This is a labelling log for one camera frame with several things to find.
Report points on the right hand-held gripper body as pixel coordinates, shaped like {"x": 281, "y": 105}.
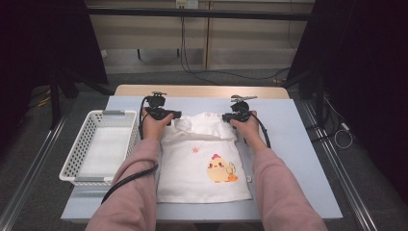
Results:
{"x": 241, "y": 110}

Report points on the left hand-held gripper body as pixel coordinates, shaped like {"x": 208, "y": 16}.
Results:
{"x": 156, "y": 106}

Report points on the white baby shirt chick print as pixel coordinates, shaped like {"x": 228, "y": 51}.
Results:
{"x": 192, "y": 179}

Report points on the white perforated plastic basket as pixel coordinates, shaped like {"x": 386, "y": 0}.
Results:
{"x": 84, "y": 141}

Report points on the person's right hand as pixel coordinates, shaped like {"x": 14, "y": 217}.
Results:
{"x": 249, "y": 131}

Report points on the person's left hand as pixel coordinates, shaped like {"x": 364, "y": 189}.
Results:
{"x": 154, "y": 130}

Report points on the black metal stand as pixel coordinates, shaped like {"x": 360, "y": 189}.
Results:
{"x": 55, "y": 106}
{"x": 319, "y": 102}

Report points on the black horizontal bar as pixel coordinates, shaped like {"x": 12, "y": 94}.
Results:
{"x": 198, "y": 13}

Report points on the person's right leg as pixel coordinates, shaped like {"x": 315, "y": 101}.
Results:
{"x": 240, "y": 227}

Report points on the dark curtain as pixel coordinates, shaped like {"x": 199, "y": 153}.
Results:
{"x": 369, "y": 64}
{"x": 38, "y": 38}

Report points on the white wall socket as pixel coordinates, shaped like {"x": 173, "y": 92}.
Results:
{"x": 181, "y": 3}
{"x": 192, "y": 4}

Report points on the metal floor rail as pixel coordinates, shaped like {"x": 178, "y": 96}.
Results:
{"x": 340, "y": 179}
{"x": 32, "y": 173}

